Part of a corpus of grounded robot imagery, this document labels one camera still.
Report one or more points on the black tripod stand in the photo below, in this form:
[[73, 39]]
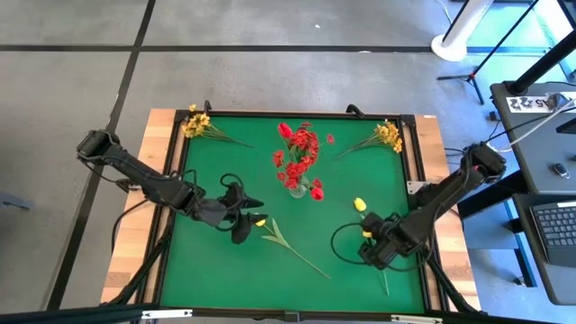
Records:
[[472, 77]]

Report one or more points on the black key fob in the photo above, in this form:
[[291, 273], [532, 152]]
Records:
[[561, 171]]

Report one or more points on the silver table bracket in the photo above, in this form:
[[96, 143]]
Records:
[[416, 187]]

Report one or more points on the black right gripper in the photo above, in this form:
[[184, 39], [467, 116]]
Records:
[[382, 238]]

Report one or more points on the black table edge frame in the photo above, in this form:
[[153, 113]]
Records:
[[292, 113]]

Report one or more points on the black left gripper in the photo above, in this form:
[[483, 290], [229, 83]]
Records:
[[211, 211]]

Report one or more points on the red small-flower bunch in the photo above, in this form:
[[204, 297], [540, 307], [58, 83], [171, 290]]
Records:
[[292, 171], [306, 139]]

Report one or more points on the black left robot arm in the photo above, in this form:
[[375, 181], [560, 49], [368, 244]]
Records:
[[135, 173]]

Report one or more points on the black keyboard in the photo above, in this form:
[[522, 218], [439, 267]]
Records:
[[558, 231]]

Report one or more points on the clear studded glass vase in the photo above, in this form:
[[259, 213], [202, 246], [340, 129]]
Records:
[[298, 192]]

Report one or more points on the white label sheet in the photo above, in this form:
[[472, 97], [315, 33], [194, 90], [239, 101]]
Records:
[[526, 103]]

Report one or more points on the red tulip with long stem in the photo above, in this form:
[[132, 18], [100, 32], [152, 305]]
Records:
[[317, 194], [285, 129]]

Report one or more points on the black slanted pole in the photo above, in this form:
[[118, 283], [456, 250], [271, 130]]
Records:
[[549, 60]]

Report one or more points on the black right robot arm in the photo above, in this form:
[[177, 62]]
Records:
[[450, 193]]

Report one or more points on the yellow tulip with long stem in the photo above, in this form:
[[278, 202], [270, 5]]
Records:
[[275, 231], [359, 204]]

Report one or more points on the silver bar bracket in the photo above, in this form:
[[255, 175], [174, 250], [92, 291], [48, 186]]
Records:
[[166, 314], [416, 319]]

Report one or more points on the green table mat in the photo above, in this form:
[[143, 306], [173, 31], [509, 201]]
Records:
[[225, 279]]

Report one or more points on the black camera rig bar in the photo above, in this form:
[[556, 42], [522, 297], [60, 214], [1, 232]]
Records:
[[67, 315]]

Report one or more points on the black rig strut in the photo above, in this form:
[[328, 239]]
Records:
[[450, 288], [144, 270]]

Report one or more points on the grey cart with keyboard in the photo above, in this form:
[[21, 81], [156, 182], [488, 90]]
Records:
[[535, 279]]

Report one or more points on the yellow small-flower bunch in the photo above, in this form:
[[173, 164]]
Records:
[[198, 123], [389, 134]]

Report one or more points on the white pillar with round base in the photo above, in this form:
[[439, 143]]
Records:
[[450, 47]]

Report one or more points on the grey side desk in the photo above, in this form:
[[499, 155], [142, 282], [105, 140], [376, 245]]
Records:
[[531, 153]]

